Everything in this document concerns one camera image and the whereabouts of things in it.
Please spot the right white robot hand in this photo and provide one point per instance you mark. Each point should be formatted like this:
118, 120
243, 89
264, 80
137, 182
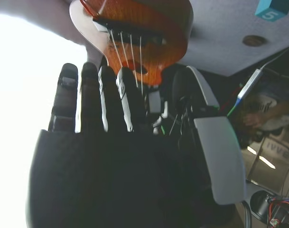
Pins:
99, 178

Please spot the teal number five block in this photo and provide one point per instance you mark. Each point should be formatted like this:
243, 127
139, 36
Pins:
272, 9

